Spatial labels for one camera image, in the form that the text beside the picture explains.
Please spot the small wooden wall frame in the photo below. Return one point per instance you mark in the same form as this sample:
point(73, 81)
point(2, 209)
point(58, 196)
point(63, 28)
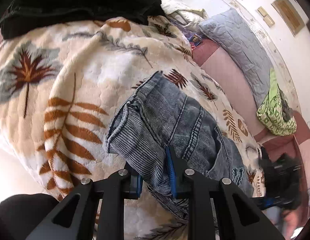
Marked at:
point(267, 19)

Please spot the person's right hand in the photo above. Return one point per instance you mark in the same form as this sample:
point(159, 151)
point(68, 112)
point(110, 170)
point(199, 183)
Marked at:
point(292, 222)

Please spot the large wooden wall frame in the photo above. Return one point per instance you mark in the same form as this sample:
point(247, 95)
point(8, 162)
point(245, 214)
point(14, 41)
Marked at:
point(290, 16)

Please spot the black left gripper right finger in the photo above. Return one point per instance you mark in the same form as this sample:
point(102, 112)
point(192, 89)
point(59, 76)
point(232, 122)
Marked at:
point(217, 206)

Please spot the pink bed sheet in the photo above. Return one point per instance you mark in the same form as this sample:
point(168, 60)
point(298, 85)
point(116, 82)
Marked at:
point(217, 63)

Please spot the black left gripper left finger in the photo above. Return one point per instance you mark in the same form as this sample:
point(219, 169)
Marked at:
point(93, 210)

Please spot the grey quilted pillow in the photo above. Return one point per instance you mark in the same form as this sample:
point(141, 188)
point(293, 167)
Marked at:
point(233, 34)

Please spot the blue denim jeans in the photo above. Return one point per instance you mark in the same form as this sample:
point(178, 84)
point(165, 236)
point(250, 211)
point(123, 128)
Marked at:
point(159, 115)

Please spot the black garment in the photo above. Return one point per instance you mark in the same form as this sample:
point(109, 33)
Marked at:
point(17, 17)

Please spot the cream leaf print blanket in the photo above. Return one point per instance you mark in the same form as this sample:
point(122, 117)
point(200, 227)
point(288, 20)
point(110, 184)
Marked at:
point(61, 85)

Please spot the cream pillow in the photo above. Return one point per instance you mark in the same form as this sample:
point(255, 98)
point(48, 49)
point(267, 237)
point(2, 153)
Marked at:
point(185, 15)

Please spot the green patterned cloth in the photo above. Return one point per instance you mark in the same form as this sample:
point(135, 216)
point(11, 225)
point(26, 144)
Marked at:
point(275, 113)

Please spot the colourful small packet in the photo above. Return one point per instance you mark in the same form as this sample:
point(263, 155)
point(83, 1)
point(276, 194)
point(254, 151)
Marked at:
point(194, 38)

